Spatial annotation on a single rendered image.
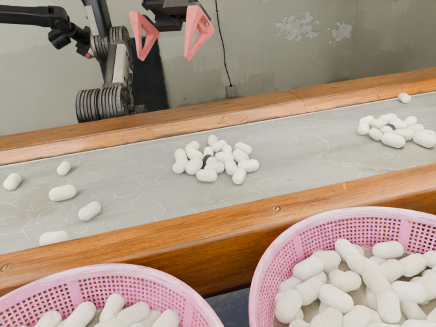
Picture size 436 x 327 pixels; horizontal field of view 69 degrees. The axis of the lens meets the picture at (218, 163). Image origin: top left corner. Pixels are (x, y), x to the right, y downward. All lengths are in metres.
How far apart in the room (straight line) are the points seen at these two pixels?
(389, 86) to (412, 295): 0.60
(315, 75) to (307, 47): 0.26
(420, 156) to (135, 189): 0.46
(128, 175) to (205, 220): 0.22
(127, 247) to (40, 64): 2.35
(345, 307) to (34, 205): 0.44
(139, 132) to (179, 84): 1.96
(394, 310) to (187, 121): 0.51
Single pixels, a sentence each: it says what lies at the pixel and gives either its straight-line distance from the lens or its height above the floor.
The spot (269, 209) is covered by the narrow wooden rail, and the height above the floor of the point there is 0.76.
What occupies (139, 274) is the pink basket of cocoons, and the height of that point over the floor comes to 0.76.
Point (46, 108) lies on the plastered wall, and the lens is 2.73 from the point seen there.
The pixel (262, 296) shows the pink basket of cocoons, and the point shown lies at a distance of 0.32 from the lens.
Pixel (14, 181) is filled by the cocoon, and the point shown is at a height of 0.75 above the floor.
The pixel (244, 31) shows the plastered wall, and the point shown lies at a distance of 2.67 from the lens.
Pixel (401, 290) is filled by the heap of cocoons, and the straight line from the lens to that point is 0.36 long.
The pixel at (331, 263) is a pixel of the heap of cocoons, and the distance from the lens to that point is 0.37.
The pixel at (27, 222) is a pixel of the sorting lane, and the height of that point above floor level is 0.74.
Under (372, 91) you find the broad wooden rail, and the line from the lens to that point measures 0.84.
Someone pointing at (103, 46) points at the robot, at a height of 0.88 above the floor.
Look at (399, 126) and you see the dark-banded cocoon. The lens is 0.66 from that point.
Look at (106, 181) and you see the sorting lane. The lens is 0.55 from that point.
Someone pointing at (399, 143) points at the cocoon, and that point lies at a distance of 0.60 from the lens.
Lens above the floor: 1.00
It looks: 29 degrees down
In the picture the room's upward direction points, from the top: 6 degrees counter-clockwise
